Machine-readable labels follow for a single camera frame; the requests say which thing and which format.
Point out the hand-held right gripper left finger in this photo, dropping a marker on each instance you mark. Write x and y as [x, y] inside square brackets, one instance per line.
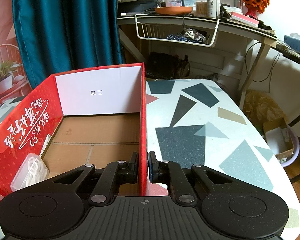
[136, 168]

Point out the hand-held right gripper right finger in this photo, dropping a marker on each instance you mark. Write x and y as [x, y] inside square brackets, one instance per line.
[151, 168]

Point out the red cardboard box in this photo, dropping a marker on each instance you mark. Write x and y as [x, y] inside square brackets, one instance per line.
[20, 130]

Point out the black bag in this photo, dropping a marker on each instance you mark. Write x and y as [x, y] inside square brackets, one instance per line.
[165, 65]

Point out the yellow plastic bag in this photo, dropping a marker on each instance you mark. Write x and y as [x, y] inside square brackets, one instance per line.
[260, 105]

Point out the small cardboard box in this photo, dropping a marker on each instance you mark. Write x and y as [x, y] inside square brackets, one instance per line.
[275, 130]

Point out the silver foil packets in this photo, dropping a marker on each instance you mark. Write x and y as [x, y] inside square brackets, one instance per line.
[193, 35]

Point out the purple basin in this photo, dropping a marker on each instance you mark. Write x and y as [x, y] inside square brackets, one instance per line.
[293, 155]

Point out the teal curtain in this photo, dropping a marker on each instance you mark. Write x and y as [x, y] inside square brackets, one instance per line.
[65, 30]

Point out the orange tray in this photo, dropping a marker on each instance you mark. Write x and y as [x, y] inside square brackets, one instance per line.
[173, 10]

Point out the clear container with pink contents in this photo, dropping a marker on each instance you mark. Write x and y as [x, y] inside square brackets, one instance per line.
[171, 3]

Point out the cotton swab container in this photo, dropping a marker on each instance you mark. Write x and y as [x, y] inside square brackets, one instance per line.
[201, 9]

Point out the cluttered white desk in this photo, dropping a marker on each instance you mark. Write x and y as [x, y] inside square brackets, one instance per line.
[260, 33]

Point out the pink box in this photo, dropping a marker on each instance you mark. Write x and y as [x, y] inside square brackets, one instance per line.
[245, 18]

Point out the white bottle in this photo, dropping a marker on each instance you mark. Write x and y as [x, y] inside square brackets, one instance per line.
[212, 2]

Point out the red vase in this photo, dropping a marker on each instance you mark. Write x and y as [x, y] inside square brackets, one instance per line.
[252, 13]

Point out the blue tissue box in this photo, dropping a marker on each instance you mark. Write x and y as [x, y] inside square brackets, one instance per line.
[293, 43]

